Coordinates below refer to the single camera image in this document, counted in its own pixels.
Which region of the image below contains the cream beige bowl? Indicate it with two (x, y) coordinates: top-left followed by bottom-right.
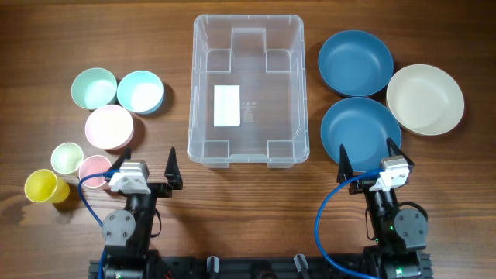
(386, 64), (465, 136)

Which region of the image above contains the light blue small bowl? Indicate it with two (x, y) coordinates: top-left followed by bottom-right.
(116, 71), (165, 115)

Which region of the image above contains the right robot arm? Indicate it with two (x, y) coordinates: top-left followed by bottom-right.
(339, 137), (433, 278)

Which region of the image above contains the blue cable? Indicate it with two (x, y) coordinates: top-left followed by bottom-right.
(313, 168), (387, 279)
(77, 168), (121, 279)

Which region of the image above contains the pale green cup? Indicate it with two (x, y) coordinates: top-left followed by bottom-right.
(50, 142), (84, 175)

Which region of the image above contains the yellow cup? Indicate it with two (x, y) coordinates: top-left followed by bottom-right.
(24, 169), (70, 204)

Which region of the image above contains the right blue cable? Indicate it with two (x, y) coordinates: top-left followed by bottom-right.
(313, 168), (387, 279)

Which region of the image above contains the pink small bowl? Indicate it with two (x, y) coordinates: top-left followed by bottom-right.
(84, 105), (134, 150)

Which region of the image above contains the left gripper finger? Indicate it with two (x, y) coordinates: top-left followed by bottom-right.
(112, 147), (131, 170)
(164, 147), (182, 189)

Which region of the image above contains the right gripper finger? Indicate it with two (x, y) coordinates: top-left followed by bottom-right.
(386, 137), (415, 168)
(336, 144), (353, 184)

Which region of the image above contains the left blue cable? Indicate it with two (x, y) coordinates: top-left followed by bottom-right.
(77, 168), (121, 279)

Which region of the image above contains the mint green small bowl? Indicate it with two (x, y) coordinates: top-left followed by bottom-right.
(71, 67), (118, 110)

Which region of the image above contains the pink cup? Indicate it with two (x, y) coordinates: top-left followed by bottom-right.
(79, 155), (112, 190)

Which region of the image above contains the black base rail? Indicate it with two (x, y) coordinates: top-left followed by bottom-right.
(88, 253), (432, 279)

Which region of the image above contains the clear plastic storage container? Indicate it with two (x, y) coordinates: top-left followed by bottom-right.
(187, 15), (310, 168)

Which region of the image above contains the dark blue bowl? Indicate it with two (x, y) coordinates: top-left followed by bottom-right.
(318, 30), (394, 97)
(320, 97), (402, 172)

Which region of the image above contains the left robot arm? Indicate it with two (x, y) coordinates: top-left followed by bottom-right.
(97, 148), (183, 279)

